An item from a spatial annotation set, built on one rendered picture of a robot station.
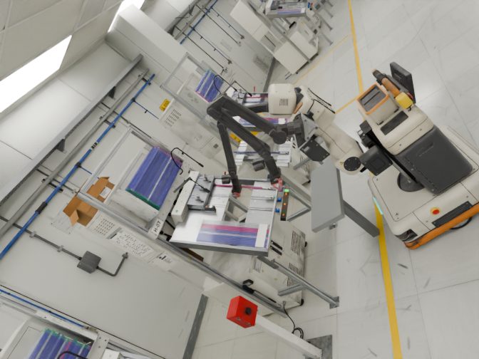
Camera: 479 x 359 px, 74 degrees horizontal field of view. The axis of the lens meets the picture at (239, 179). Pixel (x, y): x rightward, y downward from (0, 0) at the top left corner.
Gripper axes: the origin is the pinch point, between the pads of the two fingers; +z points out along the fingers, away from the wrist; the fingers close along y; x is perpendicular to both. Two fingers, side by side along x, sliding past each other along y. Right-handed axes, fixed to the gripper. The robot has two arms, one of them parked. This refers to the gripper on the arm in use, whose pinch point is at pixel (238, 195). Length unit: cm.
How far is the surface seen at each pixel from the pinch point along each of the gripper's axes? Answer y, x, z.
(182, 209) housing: 24.6, -37.6, -8.2
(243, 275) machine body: 48, 7, 37
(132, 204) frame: 39, -64, -28
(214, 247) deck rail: 48.7, -7.9, 3.2
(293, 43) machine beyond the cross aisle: -449, 4, 37
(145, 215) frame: 39, -58, -16
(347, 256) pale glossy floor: 14, 83, 52
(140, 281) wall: 17, -131, 118
